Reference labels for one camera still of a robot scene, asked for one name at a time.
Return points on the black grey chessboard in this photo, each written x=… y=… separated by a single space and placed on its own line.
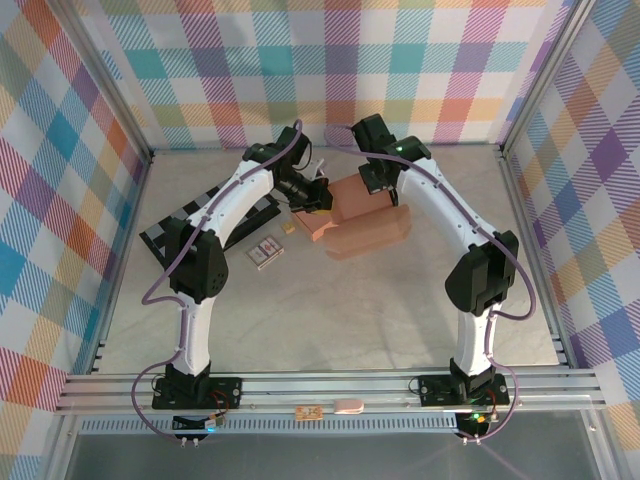
x=155 y=239

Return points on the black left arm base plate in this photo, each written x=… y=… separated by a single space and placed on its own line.
x=225 y=392

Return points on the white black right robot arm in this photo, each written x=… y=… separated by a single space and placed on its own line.
x=440 y=200

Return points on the wooden letter G tile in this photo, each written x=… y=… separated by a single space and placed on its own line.
x=288 y=228

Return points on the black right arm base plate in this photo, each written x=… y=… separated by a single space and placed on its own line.
x=435 y=390

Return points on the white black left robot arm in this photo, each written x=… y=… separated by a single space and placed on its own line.
x=240 y=195

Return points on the playing card box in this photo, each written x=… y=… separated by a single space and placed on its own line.
x=265 y=252

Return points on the aluminium frame rail beam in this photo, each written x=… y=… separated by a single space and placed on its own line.
x=325 y=387

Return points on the aluminium frame post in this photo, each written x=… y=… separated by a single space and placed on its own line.
x=545 y=75
x=107 y=85

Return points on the small pink oblong block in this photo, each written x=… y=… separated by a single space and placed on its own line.
x=348 y=406

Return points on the small orange printed tag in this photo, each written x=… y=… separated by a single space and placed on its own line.
x=307 y=412

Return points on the aluminium side rail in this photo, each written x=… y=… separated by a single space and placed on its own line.
x=523 y=215

